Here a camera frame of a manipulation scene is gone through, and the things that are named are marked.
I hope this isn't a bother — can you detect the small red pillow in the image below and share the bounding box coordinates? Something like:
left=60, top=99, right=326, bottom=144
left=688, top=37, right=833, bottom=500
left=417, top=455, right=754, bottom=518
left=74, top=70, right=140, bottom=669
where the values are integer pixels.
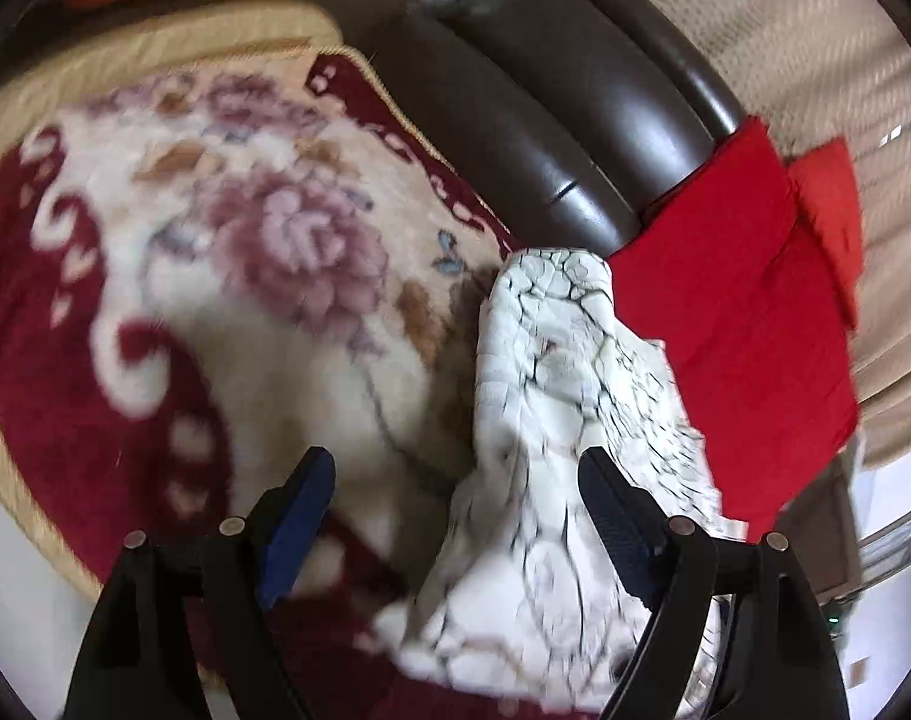
left=789, top=137, right=865, bottom=333

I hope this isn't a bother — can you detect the large red folded quilt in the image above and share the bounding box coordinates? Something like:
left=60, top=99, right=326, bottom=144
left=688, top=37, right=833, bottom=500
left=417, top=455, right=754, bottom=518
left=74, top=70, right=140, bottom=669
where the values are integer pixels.
left=608, top=117, right=859, bottom=539

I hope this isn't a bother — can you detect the white crackle-pattern garment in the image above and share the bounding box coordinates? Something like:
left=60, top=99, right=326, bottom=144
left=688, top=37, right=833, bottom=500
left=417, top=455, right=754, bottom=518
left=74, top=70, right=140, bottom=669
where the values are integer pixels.
left=374, top=249, right=746, bottom=713

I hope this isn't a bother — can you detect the beige dotted curtain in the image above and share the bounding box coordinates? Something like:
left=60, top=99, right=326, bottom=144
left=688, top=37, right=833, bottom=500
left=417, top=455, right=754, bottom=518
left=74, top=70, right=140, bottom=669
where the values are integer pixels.
left=650, top=0, right=911, bottom=468

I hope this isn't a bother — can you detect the floral red cream blanket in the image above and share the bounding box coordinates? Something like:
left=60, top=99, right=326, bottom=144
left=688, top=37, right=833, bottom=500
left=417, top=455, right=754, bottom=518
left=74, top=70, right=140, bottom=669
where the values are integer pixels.
left=0, top=0, right=600, bottom=720

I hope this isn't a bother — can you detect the dark brown leather sofa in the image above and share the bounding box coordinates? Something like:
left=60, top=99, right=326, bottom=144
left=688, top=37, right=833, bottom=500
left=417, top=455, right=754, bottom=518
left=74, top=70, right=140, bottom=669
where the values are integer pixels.
left=317, top=0, right=746, bottom=255

